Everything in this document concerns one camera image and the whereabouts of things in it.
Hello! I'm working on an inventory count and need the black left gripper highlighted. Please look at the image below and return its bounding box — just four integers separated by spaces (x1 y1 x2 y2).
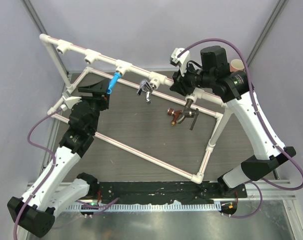
77 78 110 134

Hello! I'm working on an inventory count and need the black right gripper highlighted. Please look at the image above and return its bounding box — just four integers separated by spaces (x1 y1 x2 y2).
169 61 214 97

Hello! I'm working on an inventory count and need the blue plastic faucet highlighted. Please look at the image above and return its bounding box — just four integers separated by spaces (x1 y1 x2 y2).
107 72 122 95

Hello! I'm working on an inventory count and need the white PVC pipe frame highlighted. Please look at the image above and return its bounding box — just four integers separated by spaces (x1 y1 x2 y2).
39 33 232 184

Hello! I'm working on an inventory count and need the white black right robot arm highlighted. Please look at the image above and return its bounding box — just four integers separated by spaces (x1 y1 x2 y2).
170 45 296 198

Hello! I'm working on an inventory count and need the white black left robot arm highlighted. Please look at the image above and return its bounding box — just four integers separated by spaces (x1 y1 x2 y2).
7 78 111 238

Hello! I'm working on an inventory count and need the brown plastic faucet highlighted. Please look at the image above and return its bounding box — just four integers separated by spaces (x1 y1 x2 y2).
167 108 182 126

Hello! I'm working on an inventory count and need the grey plastic faucet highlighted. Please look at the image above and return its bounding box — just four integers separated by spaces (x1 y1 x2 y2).
176 99 199 131

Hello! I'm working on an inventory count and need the chrome metal faucet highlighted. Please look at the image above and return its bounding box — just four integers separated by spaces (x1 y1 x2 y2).
136 79 156 105

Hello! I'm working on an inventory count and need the pink ceramic mug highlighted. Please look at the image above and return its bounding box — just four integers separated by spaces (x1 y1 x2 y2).
230 59 245 72

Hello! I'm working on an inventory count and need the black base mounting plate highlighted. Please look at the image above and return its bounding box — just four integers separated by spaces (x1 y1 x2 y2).
95 181 248 205

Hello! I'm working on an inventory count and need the aluminium corner profile left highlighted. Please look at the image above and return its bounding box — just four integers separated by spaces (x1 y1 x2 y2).
20 0 72 78

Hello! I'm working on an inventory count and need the aluminium corner profile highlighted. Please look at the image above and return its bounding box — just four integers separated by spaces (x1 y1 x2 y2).
20 0 72 78
246 0 289 66

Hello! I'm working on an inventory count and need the aluminium corner profile right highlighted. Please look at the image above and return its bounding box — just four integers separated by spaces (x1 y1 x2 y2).
246 0 289 66

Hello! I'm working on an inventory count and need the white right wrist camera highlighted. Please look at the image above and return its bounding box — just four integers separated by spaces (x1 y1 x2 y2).
169 48 190 77

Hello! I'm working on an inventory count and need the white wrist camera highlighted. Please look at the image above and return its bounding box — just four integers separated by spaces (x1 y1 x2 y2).
60 91 81 111
169 48 190 77

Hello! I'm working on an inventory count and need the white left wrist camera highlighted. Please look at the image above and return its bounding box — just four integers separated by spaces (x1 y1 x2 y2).
60 91 81 111

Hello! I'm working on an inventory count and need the slotted cable duct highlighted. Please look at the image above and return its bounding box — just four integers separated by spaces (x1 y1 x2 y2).
66 201 222 212

